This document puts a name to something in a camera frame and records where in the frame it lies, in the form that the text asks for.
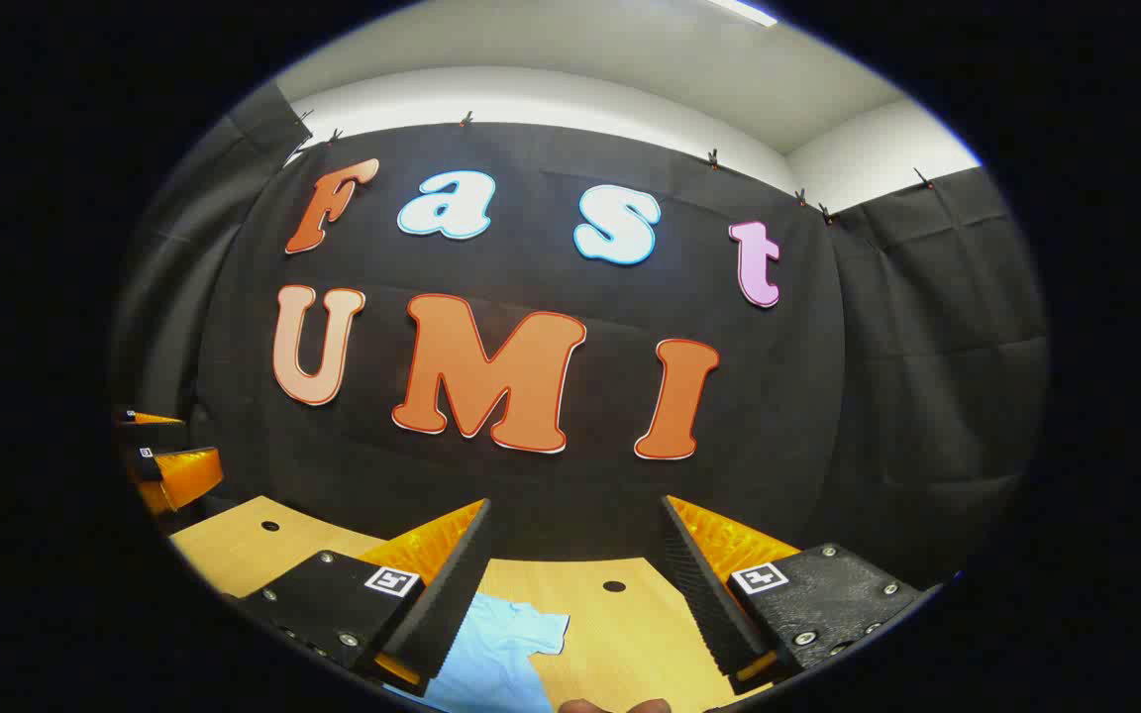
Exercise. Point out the white ceiling light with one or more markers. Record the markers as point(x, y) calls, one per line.
point(744, 12)

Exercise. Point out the plain black curtain cloth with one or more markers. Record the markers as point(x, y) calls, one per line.
point(937, 376)
point(184, 257)

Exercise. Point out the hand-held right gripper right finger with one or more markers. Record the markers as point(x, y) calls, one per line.
point(704, 594)

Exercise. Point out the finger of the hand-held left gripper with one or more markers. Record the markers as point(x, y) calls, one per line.
point(189, 477)
point(150, 434)

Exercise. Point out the black backdrop cloth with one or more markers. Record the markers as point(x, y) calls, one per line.
point(531, 267)

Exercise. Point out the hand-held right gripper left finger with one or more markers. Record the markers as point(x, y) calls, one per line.
point(442, 604)

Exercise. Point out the light blue T-shirt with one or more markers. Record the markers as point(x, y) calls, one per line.
point(501, 654)

